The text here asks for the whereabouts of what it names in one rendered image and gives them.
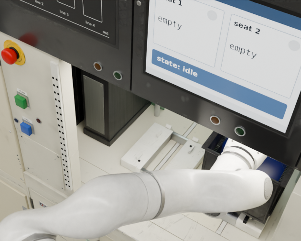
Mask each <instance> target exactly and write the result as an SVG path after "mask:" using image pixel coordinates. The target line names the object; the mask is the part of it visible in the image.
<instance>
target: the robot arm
mask: <svg viewBox="0 0 301 241"><path fill-rule="evenodd" d="M266 158H267V156H266V155H264V154H262V153H260V152H257V151H255V150H253V149H251V148H249V147H247V146H245V145H242V144H240V143H238V142H236V141H234V140H232V139H230V138H228V140H227V142H226V145H225V147H224V150H223V152H222V153H221V155H220V156H218V158H217V160H216V162H215V163H214V165H213V166H212V167H211V169H210V170H195V169H169V170H155V171H142V172H132V173H120V174H109V175H102V176H98V177H95V178H93V179H91V180H89V181H88V182H86V183H85V184H84V185H82V186H81V187H80V188H79V189H78V190H77V191H75V192H74V193H73V194H72V195H71V196H69V197H68V198H67V199H65V200H64V201H62V202H60V203H58V204H56V205H54V206H51V207H47V208H35V209H26V210H21V211H17V212H14V213H12V214H10V215H8V216H7V217H5V218H4V219H3V220H2V221H1V222H0V241H56V237H57V235H60V236H64V237H69V238H74V239H96V238H100V237H103V236H106V235H108V234H110V233H111V232H113V231H114V230H116V229H118V228H120V227H122V226H126V225H130V224H135V223H139V222H144V221H149V220H153V219H159V218H164V217H168V216H172V215H176V214H180V213H188V212H197V213H203V214H205V215H207V216H209V217H211V218H215V219H220V218H223V217H224V216H226V214H227V213H228V212H236V211H243V210H247V209H251V208H256V207H259V206H261V205H263V204H264V203H266V202H267V201H268V200H269V198H270V197H271V194H272V190H273V184H272V181H271V179H270V177H269V176H268V175H267V174H266V173H264V172H262V171H259V170H256V169H257V168H258V167H259V166H260V165H261V164H262V163H263V162H264V160H265V159H266Z"/></svg>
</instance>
